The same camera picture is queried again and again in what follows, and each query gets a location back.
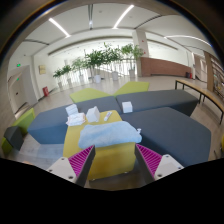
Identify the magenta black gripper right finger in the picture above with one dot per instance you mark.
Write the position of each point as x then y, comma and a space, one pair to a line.
153, 165

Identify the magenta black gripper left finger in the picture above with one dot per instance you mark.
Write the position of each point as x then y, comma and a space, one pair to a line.
75, 168

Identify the light blue towel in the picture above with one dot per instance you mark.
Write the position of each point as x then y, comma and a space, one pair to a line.
108, 134

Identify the yellow ottoman table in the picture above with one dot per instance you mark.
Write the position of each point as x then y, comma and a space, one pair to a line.
108, 161

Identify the grey sofa block right front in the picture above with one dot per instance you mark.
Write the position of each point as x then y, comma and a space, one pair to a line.
168, 131

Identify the grey sofa block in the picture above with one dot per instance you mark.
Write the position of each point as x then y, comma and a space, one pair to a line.
168, 131
179, 100
49, 127

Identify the white patterned cloth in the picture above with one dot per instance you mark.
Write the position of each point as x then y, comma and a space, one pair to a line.
76, 119

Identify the grey sofa block left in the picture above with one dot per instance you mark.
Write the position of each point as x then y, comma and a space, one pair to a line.
49, 127

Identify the white tissue box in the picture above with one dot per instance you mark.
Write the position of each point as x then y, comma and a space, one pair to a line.
93, 114

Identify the white folded cloth stack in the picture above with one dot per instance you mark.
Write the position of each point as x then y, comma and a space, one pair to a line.
71, 109

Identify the small white bottle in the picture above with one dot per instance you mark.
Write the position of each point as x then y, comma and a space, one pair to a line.
107, 115

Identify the white cube box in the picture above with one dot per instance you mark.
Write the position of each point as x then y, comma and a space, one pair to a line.
127, 107

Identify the grey sofa block right back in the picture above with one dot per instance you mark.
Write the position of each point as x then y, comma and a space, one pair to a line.
179, 100

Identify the dark grey small stool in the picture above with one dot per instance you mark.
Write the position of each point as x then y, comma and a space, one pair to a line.
14, 136

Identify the green side seat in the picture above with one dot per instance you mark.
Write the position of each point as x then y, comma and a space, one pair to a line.
23, 123

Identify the green ottoman back left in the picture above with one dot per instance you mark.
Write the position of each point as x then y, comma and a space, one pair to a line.
87, 94

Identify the green ottoman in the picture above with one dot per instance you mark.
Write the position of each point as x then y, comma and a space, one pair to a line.
132, 87
87, 94

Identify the green ottoman back right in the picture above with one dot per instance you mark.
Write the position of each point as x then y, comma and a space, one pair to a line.
132, 87

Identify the red fire extinguisher box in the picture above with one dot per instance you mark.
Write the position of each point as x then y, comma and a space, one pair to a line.
45, 91

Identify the long wooden bench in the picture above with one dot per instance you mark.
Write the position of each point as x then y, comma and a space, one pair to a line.
203, 94

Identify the potted plant far left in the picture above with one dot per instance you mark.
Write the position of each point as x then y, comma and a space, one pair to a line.
57, 75

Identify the potted plant white pot centre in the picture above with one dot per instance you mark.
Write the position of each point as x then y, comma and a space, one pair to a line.
94, 60

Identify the potted plant right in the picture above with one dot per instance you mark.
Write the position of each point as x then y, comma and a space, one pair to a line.
131, 53

